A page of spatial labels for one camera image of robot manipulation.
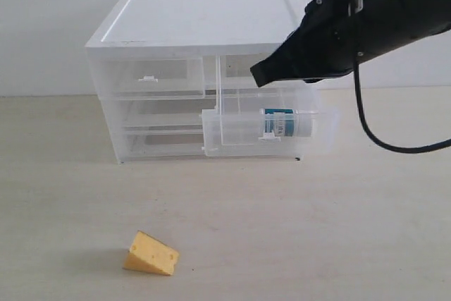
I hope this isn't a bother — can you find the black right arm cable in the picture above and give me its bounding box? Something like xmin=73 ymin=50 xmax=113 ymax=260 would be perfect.
xmin=347 ymin=0 xmax=451 ymax=154

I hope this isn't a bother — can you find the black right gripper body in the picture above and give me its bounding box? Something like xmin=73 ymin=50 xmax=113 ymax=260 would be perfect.
xmin=295 ymin=0 xmax=360 ymax=79

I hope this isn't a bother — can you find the white capped pill bottle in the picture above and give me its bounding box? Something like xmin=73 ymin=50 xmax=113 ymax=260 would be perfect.
xmin=260 ymin=109 xmax=314 ymax=140

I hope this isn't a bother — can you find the yellow cheese wedge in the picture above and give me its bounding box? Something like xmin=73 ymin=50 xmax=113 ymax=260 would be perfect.
xmin=123 ymin=231 xmax=180 ymax=276

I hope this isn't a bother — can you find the clear middle wide drawer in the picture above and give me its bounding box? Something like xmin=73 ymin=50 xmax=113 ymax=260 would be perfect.
xmin=105 ymin=96 xmax=216 ymax=128

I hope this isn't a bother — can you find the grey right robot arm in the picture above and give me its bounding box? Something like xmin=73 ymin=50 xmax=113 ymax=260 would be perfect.
xmin=251 ymin=0 xmax=450 ymax=87

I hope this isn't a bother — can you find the clear wide drawer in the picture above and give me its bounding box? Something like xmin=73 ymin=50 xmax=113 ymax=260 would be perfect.
xmin=105 ymin=96 xmax=216 ymax=128
xmin=111 ymin=128 xmax=305 ymax=162

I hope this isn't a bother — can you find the white plastic drawer cabinet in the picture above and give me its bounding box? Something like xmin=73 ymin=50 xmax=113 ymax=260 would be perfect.
xmin=84 ymin=0 xmax=321 ymax=166

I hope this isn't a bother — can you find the clear bottom wide drawer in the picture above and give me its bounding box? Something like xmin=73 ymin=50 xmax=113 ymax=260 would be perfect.
xmin=111 ymin=128 xmax=305 ymax=162

